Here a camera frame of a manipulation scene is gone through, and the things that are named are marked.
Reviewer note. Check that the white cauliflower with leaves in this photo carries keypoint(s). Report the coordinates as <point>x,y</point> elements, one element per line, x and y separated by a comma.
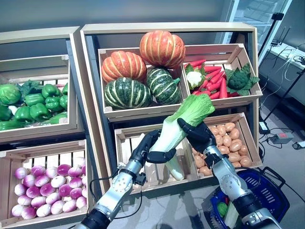
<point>194,77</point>

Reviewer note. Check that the red orange carrot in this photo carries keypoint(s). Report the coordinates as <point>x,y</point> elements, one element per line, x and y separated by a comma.
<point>212,69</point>
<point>197,63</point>
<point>215,95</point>
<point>201,91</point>
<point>217,77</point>
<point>223,88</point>

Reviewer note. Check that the purple white turnip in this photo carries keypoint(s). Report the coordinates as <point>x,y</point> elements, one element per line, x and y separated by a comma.
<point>53,198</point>
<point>42,180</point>
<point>84,180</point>
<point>20,189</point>
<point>47,189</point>
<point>38,201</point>
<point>43,210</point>
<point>33,192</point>
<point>84,192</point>
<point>58,181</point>
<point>21,173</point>
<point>65,190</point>
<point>57,207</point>
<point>80,162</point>
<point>84,169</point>
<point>38,170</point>
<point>24,200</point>
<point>17,210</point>
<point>28,212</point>
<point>75,182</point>
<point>51,172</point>
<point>81,202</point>
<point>75,171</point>
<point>29,180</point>
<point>69,205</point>
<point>64,169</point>
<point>76,193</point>

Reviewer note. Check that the brown potato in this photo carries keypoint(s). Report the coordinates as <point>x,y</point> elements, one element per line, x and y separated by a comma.
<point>213,130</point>
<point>236,146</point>
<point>243,150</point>
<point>236,164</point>
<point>234,133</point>
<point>221,130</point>
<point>234,157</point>
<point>245,161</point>
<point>230,126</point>
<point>226,140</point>
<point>199,161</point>
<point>205,170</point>

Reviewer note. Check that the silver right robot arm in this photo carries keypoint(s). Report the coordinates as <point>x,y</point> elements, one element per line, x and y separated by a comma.
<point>228,176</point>

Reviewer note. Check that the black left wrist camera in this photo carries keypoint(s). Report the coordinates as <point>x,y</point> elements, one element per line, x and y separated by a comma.
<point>140,179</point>

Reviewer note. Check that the round green cabbage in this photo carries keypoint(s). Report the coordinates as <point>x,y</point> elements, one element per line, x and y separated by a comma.
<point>9,94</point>

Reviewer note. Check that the orange striped pumpkin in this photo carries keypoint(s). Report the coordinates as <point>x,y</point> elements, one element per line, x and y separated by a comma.
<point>162,48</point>
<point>122,66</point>

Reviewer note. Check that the green striped pumpkin with stem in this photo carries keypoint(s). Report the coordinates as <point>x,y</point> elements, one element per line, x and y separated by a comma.
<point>163,86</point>

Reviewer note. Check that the pile of green peppers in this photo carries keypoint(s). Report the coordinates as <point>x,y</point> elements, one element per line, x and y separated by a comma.
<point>47,130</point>

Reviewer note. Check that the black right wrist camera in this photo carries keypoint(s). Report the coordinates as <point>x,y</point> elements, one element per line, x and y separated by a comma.
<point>210,161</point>

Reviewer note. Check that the glass door cabinet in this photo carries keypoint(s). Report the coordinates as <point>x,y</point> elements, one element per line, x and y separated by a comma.
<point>257,14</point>

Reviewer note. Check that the grey box with red button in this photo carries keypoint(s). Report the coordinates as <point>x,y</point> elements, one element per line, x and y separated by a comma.
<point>282,138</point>

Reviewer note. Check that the black power adapter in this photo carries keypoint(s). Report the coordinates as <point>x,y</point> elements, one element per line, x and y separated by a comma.
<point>264,127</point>

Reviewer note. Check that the dark green striped pumpkin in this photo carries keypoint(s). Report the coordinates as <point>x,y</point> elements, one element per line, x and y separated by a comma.
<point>127,94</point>

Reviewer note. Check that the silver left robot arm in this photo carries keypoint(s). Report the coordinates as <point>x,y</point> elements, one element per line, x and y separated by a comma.
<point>119,183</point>

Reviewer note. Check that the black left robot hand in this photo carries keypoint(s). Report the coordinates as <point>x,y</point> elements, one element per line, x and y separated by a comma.
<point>143,152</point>

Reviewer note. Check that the green broccoli with leaves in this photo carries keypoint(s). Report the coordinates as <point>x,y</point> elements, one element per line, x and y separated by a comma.
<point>239,80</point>

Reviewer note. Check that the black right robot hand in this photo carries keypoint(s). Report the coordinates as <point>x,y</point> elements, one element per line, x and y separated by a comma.
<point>201,137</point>

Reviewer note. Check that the blue plastic shopping basket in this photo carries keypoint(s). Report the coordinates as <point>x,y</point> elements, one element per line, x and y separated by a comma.
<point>269,190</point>

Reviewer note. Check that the green leafy vegetable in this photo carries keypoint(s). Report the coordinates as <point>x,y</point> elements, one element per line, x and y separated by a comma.
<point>28,87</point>

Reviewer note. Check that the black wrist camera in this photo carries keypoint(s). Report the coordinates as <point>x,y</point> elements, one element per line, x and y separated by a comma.
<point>210,161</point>
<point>140,179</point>

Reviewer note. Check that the wooden vegetable display shelf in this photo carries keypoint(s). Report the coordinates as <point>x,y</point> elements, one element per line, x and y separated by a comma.
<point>166,27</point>
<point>35,35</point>

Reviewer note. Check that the black router with antennas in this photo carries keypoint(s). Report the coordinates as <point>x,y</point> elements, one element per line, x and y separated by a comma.
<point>276,43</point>

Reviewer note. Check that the white desk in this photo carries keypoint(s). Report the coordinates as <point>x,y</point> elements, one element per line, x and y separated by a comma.
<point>280,51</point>

